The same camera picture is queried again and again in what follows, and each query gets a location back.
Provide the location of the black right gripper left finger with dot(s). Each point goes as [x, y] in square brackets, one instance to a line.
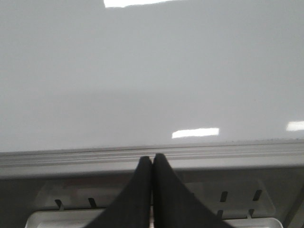
[132, 207]

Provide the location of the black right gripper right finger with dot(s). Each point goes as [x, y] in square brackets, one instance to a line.
[174, 206]

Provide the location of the white plastic marker tray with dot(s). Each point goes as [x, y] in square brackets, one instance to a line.
[241, 204]

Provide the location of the white whiteboard with aluminium frame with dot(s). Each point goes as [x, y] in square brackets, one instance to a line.
[90, 86]

